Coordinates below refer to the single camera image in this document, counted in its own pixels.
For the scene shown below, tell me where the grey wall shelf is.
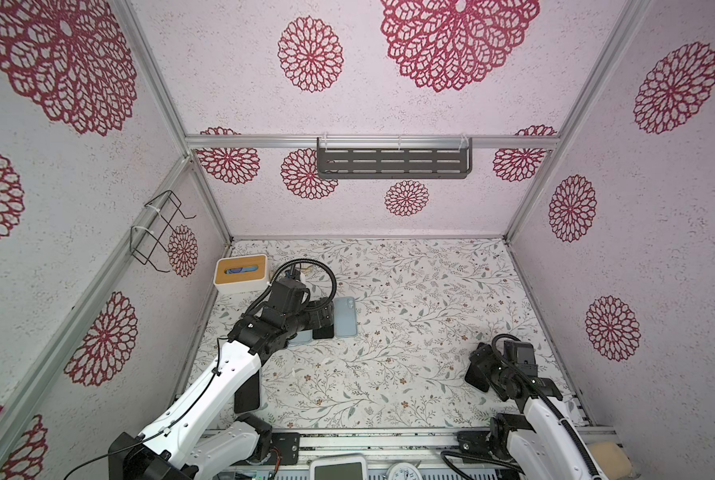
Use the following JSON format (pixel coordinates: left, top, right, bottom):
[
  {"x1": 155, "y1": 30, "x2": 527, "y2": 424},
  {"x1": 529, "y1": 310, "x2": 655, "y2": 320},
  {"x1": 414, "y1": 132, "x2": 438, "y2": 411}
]
[{"x1": 315, "y1": 138, "x2": 473, "y2": 180}]

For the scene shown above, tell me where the black phone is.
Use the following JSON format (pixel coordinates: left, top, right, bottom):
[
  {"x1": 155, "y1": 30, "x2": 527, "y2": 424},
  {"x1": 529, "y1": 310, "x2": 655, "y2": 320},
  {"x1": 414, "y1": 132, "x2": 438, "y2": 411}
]
[
  {"x1": 311, "y1": 325, "x2": 335, "y2": 340},
  {"x1": 233, "y1": 371, "x2": 261, "y2": 415}
]

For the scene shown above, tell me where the white box with wooden top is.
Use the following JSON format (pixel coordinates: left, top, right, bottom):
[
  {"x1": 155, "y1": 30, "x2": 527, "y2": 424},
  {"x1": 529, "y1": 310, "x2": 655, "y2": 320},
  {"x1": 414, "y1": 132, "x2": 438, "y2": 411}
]
[{"x1": 213, "y1": 254, "x2": 270, "y2": 295}]

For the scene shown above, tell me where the white digital display device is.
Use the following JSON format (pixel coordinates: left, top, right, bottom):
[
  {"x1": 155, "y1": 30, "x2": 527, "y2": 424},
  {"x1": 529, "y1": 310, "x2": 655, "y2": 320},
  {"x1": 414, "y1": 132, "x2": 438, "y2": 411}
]
[{"x1": 309, "y1": 454, "x2": 369, "y2": 480}]

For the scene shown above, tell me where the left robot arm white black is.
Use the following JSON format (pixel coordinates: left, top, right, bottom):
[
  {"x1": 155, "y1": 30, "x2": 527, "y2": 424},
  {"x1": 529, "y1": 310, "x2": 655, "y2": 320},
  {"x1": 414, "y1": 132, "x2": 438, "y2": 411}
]
[{"x1": 108, "y1": 278, "x2": 334, "y2": 479}]

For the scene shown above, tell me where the beige sponge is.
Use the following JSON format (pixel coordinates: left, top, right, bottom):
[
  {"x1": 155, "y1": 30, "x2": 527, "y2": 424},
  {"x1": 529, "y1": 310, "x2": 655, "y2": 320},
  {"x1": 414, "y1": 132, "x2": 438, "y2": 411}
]
[{"x1": 589, "y1": 442, "x2": 633, "y2": 480}]

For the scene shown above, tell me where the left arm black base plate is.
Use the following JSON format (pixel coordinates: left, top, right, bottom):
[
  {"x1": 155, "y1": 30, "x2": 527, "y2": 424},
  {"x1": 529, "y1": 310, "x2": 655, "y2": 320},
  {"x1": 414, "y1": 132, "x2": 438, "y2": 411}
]
[{"x1": 254, "y1": 432, "x2": 301, "y2": 467}]

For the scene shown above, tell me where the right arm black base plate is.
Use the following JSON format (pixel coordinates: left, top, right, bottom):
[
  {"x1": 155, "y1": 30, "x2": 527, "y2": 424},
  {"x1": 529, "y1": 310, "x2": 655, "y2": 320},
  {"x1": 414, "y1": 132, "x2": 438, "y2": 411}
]
[{"x1": 457, "y1": 430, "x2": 513, "y2": 461}]

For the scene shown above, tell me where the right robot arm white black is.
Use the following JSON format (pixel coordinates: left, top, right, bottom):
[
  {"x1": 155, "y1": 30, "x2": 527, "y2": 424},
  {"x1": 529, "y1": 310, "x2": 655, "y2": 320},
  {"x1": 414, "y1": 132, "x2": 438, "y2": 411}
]
[{"x1": 459, "y1": 334, "x2": 607, "y2": 479}]

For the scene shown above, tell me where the round white dial timer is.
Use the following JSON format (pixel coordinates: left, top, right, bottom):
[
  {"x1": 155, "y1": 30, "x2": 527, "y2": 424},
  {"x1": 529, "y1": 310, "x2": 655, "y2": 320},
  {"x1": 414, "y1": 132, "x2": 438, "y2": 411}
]
[{"x1": 385, "y1": 462, "x2": 423, "y2": 480}]

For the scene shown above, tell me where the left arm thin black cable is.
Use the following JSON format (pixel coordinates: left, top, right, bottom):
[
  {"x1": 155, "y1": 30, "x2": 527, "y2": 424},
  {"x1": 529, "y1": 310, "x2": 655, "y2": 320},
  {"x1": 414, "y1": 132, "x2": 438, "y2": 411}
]
[{"x1": 62, "y1": 257, "x2": 338, "y2": 480}]

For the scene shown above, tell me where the light blue phone case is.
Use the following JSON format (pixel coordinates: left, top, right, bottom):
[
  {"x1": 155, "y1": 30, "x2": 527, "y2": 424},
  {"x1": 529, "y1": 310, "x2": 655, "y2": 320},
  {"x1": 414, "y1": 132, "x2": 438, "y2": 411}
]
[
  {"x1": 288, "y1": 330, "x2": 313, "y2": 347},
  {"x1": 333, "y1": 297, "x2": 359, "y2": 338}
]

